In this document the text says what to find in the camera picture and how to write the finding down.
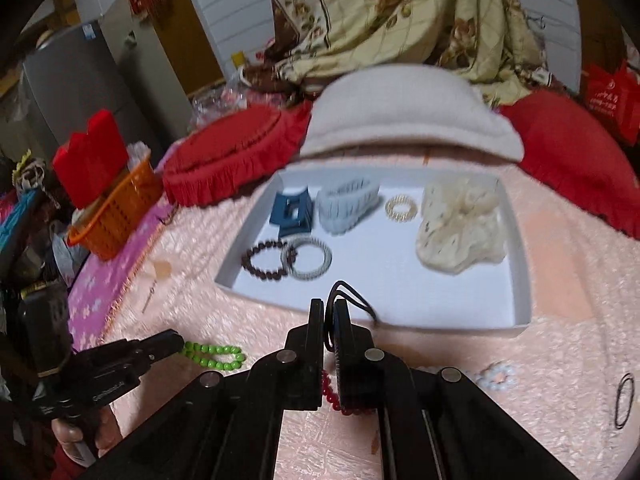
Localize red paper bag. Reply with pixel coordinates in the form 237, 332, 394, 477
52, 109, 132, 210

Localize light blue plush hair clip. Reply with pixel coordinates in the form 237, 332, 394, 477
316, 176, 381, 235

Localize green bead bracelet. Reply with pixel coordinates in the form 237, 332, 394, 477
182, 341, 247, 372

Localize beige pillow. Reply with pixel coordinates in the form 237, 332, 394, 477
300, 65, 525, 162

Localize person's left hand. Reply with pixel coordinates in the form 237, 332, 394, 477
51, 405, 121, 466

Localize brown bead bracelet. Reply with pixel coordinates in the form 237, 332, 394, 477
241, 239, 292, 278

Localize red bead bracelet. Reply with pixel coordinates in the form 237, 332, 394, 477
320, 370, 368, 417

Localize dark blue hair claw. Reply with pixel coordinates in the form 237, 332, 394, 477
269, 187, 316, 238

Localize grey refrigerator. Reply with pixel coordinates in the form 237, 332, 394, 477
20, 15, 166, 161

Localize black elastic hair tie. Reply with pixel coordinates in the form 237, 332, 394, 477
614, 372, 636, 431
325, 280, 378, 353

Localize white cardboard box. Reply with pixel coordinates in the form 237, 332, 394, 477
215, 167, 532, 338

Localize white panelled wardrobe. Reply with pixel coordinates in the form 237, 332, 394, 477
182, 0, 583, 91

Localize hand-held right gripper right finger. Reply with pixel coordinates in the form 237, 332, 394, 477
325, 298, 581, 480

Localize clear plastic wrapper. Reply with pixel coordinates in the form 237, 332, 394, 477
125, 142, 153, 171

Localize red printed shopping bag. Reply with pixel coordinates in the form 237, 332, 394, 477
582, 60, 640, 146

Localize gold spiral hair tie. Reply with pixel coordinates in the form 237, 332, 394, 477
385, 194, 418, 222

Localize orange plastic basket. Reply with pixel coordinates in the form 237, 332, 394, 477
67, 152, 165, 261

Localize gold hairpin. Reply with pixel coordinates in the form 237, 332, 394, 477
141, 280, 160, 315

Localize floral checked quilt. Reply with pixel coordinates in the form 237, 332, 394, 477
250, 0, 551, 106

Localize white bead bracelet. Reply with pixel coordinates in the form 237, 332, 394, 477
472, 361, 521, 392

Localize grey cloth bag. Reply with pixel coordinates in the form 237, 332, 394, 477
47, 220, 88, 286

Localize grey spiral hair tie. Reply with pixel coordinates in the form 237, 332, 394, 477
280, 235, 335, 281

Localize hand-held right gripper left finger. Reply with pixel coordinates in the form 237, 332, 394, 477
90, 298, 326, 480

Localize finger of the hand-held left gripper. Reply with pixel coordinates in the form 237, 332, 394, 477
125, 329, 186, 357
97, 352, 173, 378

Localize cream dotted scrunchie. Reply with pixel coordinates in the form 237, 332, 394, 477
416, 175, 505, 275

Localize plain red pillow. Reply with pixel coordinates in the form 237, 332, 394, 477
500, 87, 640, 241

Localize pink textured bedspread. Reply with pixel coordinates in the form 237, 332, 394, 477
100, 145, 640, 480

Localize clear plastic bags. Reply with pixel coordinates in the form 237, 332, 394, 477
190, 67, 261, 126

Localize red frilled pillow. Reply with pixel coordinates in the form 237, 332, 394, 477
162, 101, 313, 207

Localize purple flowered sheet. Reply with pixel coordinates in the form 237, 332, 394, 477
67, 155, 176, 356

